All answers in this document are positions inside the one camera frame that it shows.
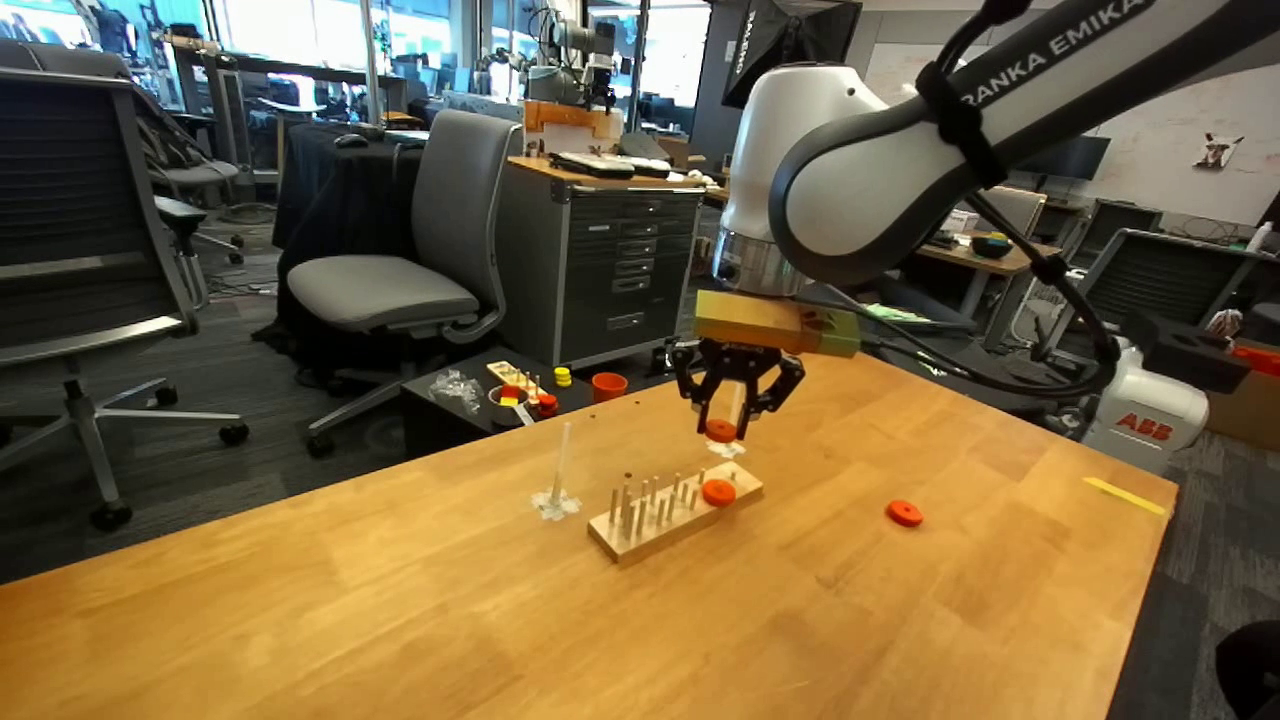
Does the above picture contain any yellow tape strip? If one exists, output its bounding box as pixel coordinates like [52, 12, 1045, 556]
[1081, 471, 1173, 518]

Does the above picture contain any distant dark office chair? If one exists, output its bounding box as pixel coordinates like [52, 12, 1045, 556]
[130, 91, 252, 265]

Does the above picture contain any brown cardboard box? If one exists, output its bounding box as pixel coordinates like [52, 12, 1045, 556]
[1204, 373, 1280, 451]

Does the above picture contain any clear plastic bag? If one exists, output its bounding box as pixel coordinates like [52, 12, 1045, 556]
[426, 368, 488, 410]

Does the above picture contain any small white red toy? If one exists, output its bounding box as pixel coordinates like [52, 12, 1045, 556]
[485, 356, 564, 421]

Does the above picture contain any black mesh office chair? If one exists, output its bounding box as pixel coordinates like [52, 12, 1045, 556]
[0, 50, 254, 536]

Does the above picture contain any black photo softbox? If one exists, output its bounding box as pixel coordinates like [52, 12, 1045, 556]
[724, 0, 862, 110]

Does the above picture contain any gray drawer cabinet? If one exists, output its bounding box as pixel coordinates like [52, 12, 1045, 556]
[493, 156, 710, 374]

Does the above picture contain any white single peg stand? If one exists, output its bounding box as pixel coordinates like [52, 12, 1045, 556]
[526, 410, 589, 526]

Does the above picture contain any black draped cloth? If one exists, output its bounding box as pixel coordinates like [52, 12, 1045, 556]
[268, 117, 433, 351]

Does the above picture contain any orange white box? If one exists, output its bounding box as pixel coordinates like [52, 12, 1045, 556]
[518, 94, 627, 158]

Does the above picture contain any white ABB robot part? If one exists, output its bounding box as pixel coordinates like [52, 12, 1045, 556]
[1081, 331, 1215, 471]

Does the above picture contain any flat tray with papers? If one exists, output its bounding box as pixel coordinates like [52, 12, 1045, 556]
[549, 144, 675, 179]

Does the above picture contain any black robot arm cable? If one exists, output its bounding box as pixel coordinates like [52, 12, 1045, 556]
[913, 0, 1124, 373]

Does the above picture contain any small black side table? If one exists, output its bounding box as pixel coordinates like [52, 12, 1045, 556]
[401, 347, 671, 463]

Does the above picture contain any wooden peg board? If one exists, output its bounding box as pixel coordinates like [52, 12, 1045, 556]
[589, 463, 768, 569]

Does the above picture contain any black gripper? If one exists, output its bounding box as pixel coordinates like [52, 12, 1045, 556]
[666, 340, 812, 442]

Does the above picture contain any dark tilted monitor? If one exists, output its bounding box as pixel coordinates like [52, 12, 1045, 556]
[1064, 225, 1264, 331]

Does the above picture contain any gray office chair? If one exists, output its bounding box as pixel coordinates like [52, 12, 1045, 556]
[278, 107, 526, 460]

